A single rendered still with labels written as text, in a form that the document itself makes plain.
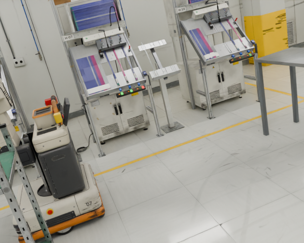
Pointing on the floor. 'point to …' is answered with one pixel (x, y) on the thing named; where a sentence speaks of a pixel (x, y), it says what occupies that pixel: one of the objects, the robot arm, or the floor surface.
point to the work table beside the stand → (283, 55)
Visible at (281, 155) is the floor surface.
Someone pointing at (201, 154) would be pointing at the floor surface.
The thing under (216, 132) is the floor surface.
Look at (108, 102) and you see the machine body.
